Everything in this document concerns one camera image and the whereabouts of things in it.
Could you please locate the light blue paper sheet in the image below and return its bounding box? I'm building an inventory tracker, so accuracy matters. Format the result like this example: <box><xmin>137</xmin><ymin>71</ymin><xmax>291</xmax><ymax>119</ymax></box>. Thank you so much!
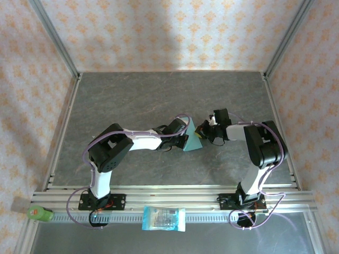
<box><xmin>182</xmin><ymin>117</ymin><xmax>203</xmax><ymax>153</ymax></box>

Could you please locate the grey metal sheet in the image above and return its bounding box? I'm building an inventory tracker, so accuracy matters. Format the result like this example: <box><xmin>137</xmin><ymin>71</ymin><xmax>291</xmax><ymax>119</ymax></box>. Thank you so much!
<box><xmin>29</xmin><ymin>211</ymin><xmax>323</xmax><ymax>254</ymax></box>

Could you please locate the blue plastic wipes packet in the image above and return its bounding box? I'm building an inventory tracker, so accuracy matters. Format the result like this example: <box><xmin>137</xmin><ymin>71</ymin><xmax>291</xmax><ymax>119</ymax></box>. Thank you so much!
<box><xmin>141</xmin><ymin>205</ymin><xmax>186</xmax><ymax>233</ymax></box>

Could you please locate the green bottle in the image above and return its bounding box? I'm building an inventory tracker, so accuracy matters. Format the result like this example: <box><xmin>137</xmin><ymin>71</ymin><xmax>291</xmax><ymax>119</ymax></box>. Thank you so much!
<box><xmin>28</xmin><ymin>205</ymin><xmax>55</xmax><ymax>222</ymax></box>

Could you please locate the aluminium table side rail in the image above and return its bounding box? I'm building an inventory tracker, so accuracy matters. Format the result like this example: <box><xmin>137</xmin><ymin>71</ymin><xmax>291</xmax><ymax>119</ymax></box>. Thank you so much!
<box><xmin>262</xmin><ymin>72</ymin><xmax>302</xmax><ymax>191</ymax></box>
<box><xmin>42</xmin><ymin>72</ymin><xmax>83</xmax><ymax>191</ymax></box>

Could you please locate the wide aluminium mounting rail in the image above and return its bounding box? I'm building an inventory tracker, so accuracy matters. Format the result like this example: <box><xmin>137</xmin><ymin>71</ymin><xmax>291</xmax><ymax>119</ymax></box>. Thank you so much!
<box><xmin>31</xmin><ymin>185</ymin><xmax>317</xmax><ymax>212</ymax></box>

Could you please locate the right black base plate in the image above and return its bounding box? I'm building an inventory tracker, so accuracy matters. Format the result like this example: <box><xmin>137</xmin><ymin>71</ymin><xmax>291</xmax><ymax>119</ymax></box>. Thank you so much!
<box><xmin>218</xmin><ymin>194</ymin><xmax>268</xmax><ymax>213</ymax></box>

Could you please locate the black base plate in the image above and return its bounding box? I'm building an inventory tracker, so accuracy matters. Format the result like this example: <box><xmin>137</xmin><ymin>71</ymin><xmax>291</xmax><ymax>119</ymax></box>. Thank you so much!
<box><xmin>78</xmin><ymin>194</ymin><xmax>127</xmax><ymax>212</ymax></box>
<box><xmin>218</xmin><ymin>194</ymin><xmax>268</xmax><ymax>213</ymax></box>

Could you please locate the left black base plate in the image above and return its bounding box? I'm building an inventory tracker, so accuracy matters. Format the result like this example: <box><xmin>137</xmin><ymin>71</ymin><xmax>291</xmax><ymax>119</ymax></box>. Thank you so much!
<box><xmin>78</xmin><ymin>194</ymin><xmax>127</xmax><ymax>212</ymax></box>

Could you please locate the black round cable port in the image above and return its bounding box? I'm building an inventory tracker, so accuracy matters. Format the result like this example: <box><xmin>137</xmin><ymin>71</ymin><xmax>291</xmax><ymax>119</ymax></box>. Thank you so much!
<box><xmin>88</xmin><ymin>210</ymin><xmax>110</xmax><ymax>229</ymax></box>
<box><xmin>236</xmin><ymin>210</ymin><xmax>257</xmax><ymax>229</ymax></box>

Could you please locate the slotted grey cable duct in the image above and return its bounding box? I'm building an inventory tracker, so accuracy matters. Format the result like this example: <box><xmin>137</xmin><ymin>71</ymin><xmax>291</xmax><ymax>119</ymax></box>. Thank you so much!
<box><xmin>51</xmin><ymin>213</ymin><xmax>240</xmax><ymax>223</ymax></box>

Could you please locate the aluminium frame post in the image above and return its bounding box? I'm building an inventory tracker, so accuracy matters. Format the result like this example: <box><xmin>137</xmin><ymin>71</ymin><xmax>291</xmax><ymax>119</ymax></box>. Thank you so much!
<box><xmin>262</xmin><ymin>0</ymin><xmax>316</xmax><ymax>80</ymax></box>
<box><xmin>28</xmin><ymin>0</ymin><xmax>82</xmax><ymax>80</ymax></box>

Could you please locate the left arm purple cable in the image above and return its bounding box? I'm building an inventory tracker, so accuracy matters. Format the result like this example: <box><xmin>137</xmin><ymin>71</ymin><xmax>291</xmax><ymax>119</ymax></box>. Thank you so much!
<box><xmin>66</xmin><ymin>113</ymin><xmax>192</xmax><ymax>230</ymax></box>

